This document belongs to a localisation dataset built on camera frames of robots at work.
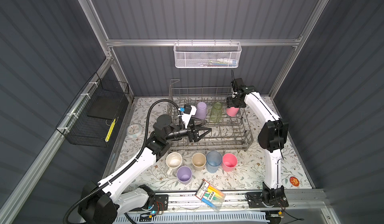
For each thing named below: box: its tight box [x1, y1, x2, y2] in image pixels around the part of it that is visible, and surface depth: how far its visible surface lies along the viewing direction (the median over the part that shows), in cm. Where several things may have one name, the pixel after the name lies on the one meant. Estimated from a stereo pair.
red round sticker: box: [289, 176, 300, 187], surface depth 81 cm
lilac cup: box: [194, 101, 207, 120], surface depth 95 cm
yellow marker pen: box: [105, 118, 116, 143], surface depth 70 cm
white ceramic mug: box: [166, 151, 183, 177], surface depth 82 cm
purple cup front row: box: [176, 165, 193, 185], surface depth 82 cm
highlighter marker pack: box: [195, 179, 226, 212], surface depth 77 cm
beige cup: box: [191, 152, 207, 171], surface depth 82 cm
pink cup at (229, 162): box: [222, 152, 238, 172], surface depth 86 cm
